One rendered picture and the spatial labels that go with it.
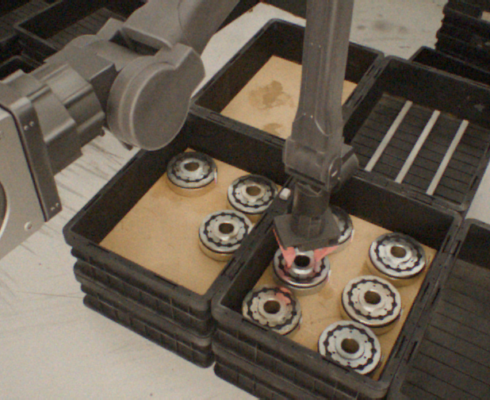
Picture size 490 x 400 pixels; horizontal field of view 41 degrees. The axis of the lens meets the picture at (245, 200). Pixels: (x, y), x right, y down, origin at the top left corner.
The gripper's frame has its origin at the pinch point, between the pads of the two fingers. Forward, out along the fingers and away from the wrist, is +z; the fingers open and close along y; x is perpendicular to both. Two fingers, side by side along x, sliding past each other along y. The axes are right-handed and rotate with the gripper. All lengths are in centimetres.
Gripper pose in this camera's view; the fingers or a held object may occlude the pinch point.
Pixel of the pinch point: (302, 259)
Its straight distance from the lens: 118.0
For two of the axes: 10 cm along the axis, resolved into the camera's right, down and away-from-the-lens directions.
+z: -0.3, 6.8, 7.3
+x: 2.6, 7.1, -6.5
